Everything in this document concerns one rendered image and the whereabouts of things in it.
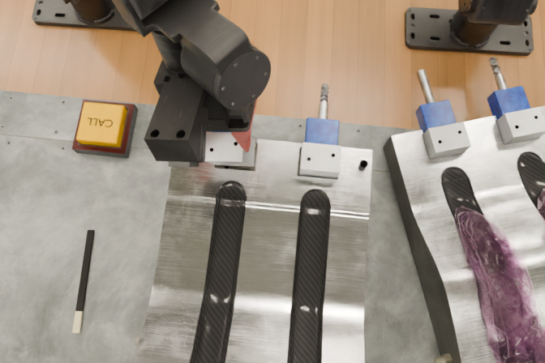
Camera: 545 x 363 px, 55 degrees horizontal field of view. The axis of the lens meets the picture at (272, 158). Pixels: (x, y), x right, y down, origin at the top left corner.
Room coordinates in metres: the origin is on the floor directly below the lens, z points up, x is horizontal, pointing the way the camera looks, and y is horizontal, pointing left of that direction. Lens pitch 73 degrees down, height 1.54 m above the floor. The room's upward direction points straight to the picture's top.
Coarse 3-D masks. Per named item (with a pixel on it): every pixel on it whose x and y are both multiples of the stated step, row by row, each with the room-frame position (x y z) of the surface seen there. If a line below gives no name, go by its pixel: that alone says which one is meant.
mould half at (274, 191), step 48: (288, 144) 0.22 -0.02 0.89; (192, 192) 0.15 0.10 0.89; (288, 192) 0.15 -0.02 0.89; (336, 192) 0.15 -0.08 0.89; (192, 240) 0.09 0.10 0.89; (288, 240) 0.09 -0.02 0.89; (336, 240) 0.09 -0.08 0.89; (192, 288) 0.03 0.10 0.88; (240, 288) 0.03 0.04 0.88; (288, 288) 0.03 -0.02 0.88; (336, 288) 0.03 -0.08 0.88; (144, 336) -0.02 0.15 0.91; (192, 336) -0.02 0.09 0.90; (240, 336) -0.02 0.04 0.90; (288, 336) -0.02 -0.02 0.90; (336, 336) -0.02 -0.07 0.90
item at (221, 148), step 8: (208, 136) 0.21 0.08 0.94; (216, 136) 0.21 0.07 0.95; (224, 136) 0.21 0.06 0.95; (232, 136) 0.21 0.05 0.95; (208, 144) 0.20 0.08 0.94; (216, 144) 0.20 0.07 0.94; (224, 144) 0.20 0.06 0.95; (232, 144) 0.20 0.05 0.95; (208, 152) 0.19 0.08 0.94; (216, 152) 0.19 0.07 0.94; (224, 152) 0.19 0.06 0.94; (232, 152) 0.19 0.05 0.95; (240, 152) 0.19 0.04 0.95; (248, 152) 0.19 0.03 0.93; (208, 160) 0.18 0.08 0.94; (216, 160) 0.18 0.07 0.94; (224, 160) 0.18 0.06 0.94; (232, 160) 0.18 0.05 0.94; (240, 160) 0.18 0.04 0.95; (248, 160) 0.19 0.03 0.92
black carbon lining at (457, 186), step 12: (528, 156) 0.21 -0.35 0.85; (456, 168) 0.20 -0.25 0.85; (528, 168) 0.20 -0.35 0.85; (540, 168) 0.20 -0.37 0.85; (444, 180) 0.18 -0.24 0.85; (456, 180) 0.18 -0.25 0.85; (468, 180) 0.18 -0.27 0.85; (528, 180) 0.18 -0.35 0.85; (540, 180) 0.18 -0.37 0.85; (444, 192) 0.16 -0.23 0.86; (456, 192) 0.16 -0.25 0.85; (468, 192) 0.16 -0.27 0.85; (528, 192) 0.16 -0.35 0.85; (540, 192) 0.16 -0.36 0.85; (456, 204) 0.15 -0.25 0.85; (468, 204) 0.14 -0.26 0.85
